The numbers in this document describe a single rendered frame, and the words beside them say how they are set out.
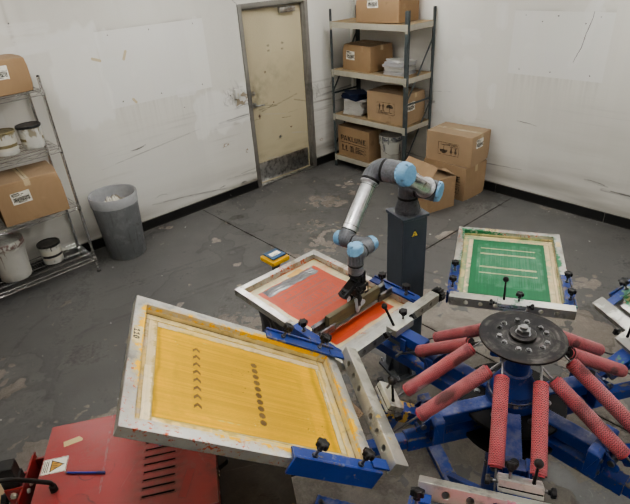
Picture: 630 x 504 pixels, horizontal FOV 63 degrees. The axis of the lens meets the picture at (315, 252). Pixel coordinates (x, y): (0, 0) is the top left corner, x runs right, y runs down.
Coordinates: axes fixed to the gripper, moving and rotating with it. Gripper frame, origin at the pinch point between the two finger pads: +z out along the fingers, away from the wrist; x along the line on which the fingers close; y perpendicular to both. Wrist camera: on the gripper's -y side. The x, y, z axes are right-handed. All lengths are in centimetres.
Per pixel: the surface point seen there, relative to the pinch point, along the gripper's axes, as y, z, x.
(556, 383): -8, -23, -101
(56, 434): -135, -8, 16
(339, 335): -14.2, 5.6, -4.5
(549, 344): 2, -30, -93
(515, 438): -17, 0, -95
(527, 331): -1, -33, -85
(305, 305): -9.2, 5.4, 25.6
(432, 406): -35, -12, -72
